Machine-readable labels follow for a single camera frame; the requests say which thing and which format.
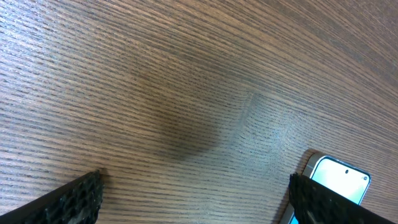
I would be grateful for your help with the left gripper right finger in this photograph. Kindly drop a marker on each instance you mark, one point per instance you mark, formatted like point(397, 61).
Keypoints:
point(313, 203)

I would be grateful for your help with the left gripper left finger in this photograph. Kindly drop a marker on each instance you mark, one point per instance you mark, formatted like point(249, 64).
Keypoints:
point(78, 201)

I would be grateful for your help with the blue Galaxy smartphone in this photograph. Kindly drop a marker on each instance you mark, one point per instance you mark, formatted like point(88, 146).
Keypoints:
point(339, 176)

